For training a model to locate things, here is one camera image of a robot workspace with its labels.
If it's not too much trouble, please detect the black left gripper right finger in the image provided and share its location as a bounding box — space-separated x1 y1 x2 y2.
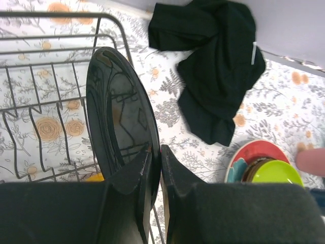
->
161 145 324 243

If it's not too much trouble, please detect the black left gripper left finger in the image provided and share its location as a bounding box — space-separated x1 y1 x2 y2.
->
1 147 151 243

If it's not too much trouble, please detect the orange yellow plate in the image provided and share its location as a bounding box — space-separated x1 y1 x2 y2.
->
241 158 271 182

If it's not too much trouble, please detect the large white plate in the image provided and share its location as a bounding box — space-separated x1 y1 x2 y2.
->
224 140 290 183

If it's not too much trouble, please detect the black plate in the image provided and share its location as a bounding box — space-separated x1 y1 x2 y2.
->
85 47 161 238

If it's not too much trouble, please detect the lime green plate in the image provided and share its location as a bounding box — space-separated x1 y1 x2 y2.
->
250 160 304 187

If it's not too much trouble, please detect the dark blue mug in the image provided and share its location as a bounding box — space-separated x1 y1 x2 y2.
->
309 189 325 216

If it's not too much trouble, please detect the pink cup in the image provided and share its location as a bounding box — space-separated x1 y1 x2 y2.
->
296 148 325 177

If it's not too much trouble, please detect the yellow bowl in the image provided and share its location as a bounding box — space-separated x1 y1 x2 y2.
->
86 173 104 182

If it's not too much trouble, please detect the black cloth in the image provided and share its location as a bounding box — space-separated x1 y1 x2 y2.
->
148 1 266 146

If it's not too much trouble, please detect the floral table mat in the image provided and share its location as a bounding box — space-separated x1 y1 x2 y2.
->
1 1 324 243

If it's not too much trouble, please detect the black wire dish rack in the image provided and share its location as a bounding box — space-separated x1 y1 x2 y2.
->
0 11 166 244

